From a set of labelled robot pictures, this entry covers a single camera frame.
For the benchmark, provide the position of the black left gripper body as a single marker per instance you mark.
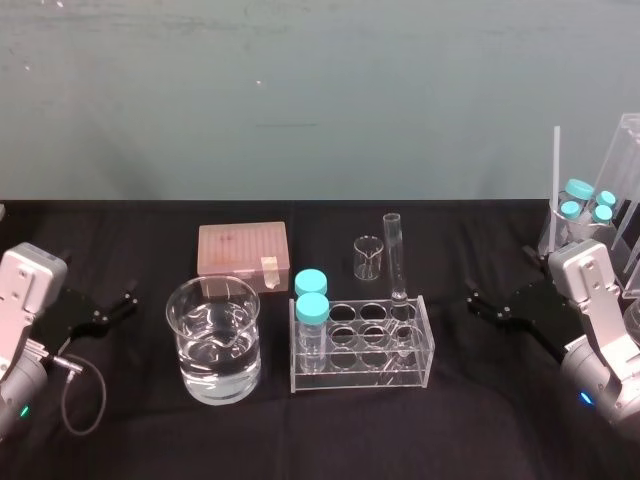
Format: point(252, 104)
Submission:
point(65, 315)

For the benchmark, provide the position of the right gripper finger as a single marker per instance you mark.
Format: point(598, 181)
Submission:
point(487, 306)
point(537, 259)

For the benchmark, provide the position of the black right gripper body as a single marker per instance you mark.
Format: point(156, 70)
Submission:
point(542, 310)

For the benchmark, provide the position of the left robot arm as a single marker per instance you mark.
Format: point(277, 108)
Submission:
point(20, 300)

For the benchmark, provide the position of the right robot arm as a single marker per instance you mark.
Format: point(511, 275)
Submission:
point(595, 310)

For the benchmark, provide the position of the clear beaker holding vials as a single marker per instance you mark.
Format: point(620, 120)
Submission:
point(580, 230)

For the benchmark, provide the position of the clear glass test tube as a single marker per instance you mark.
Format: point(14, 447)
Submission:
point(395, 260)

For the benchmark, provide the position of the large glass beaker with water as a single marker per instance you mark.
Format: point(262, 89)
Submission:
point(215, 360)

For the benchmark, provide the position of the small empty glass beaker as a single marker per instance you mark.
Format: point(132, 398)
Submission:
point(368, 260)

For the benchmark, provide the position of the clear acrylic test tube rack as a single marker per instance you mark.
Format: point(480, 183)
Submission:
point(360, 375)

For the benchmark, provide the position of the small vial with teal cap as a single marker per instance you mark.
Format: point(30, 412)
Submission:
point(606, 197)
point(569, 209)
point(603, 213)

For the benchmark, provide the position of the large vial with teal cap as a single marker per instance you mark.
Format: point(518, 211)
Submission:
point(580, 189)

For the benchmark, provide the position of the white plastic rod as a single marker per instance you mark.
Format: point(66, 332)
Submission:
point(554, 175)

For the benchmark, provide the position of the clear acrylic stand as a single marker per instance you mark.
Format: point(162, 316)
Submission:
point(620, 165)

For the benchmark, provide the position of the pink plastic box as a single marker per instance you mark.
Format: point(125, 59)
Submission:
point(235, 247)

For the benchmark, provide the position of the piece of beige tape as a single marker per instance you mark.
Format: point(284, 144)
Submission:
point(270, 272)

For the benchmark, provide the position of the clear vial with teal cap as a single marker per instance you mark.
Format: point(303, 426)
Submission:
point(311, 280)
point(312, 310)

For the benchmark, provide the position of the black table cloth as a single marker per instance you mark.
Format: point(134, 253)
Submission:
point(320, 440)

